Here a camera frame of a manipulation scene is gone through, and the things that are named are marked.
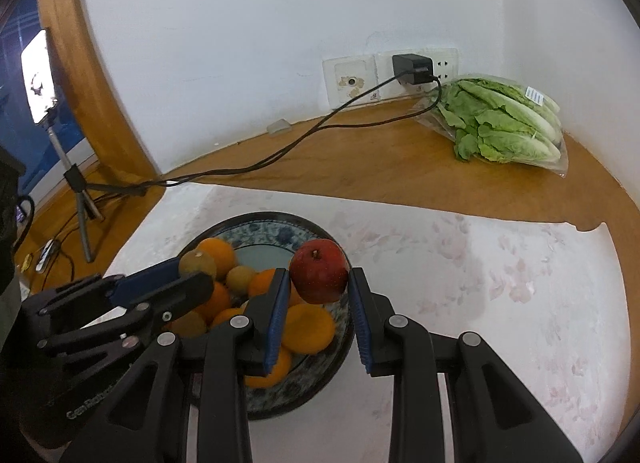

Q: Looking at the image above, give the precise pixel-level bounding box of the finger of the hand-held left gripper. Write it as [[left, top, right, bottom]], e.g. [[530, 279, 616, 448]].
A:
[[22, 257, 186, 316], [37, 272, 216, 359]]

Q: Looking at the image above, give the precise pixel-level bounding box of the bright light panel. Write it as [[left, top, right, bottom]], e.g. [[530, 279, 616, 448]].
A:
[[20, 28, 61, 125]]

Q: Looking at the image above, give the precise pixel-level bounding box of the blue and white patterned plate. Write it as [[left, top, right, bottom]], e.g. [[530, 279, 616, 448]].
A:
[[170, 213, 356, 421]]

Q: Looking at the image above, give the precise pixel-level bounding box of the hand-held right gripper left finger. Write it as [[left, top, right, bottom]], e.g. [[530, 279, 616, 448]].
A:
[[60, 268, 292, 463]]

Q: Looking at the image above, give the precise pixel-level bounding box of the white floral tablecloth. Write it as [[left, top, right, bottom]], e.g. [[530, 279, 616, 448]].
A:
[[102, 183, 631, 463]]

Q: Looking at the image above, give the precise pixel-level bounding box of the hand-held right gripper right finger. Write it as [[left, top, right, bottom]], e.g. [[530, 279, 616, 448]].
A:
[[347, 267, 583, 463]]

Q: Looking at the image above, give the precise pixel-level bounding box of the white wall power socket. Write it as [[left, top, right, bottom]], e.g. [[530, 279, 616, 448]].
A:
[[372, 48, 461, 99]]

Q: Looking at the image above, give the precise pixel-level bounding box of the bagged green lettuce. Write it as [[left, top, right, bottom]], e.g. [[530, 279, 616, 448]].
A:
[[412, 74, 571, 178]]

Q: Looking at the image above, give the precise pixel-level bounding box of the black charger cable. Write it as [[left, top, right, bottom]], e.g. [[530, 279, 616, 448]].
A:
[[122, 76, 443, 194]]

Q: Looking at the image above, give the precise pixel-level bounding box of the small metal tripod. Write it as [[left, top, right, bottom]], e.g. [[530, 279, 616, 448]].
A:
[[45, 108, 148, 264]]

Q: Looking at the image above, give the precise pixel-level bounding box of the small orange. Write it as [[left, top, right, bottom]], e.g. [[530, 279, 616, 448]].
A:
[[195, 280, 232, 326]]

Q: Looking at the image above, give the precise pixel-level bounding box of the black plug-in charger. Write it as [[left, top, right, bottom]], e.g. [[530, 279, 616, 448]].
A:
[[392, 53, 433, 86]]

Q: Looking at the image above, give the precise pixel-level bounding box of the red apple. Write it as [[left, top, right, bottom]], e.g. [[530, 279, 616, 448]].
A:
[[289, 239, 350, 304]]

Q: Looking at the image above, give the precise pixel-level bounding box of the wooden window frame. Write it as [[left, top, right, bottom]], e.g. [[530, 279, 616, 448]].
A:
[[37, 0, 161, 179]]

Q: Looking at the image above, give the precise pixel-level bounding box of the white phone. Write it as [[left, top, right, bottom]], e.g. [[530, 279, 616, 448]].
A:
[[34, 239, 57, 271]]

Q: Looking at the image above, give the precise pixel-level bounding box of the beige stained wall socket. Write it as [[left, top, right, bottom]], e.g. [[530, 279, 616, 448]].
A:
[[322, 56, 381, 109]]

